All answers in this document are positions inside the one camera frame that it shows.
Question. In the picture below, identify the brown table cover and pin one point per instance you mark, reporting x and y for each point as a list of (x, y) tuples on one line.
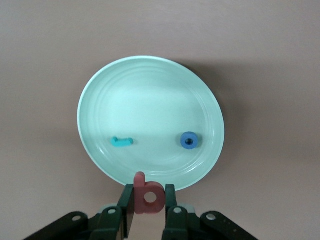
[(37, 75)]

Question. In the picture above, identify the teal foam letter l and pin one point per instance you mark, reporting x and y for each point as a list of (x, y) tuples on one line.
[(121, 143)]

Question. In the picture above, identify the pale green round plate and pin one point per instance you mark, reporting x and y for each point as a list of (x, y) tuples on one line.
[(150, 105)]

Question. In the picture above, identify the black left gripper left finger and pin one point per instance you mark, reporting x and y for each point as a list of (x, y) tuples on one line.
[(107, 225)]

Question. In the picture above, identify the pink foam letter b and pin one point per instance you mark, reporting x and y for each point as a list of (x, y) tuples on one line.
[(140, 200)]

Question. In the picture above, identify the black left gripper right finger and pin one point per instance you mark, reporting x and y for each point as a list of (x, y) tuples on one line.
[(180, 225)]

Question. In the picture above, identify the blue foam letter o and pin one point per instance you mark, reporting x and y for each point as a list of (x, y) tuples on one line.
[(183, 144)]

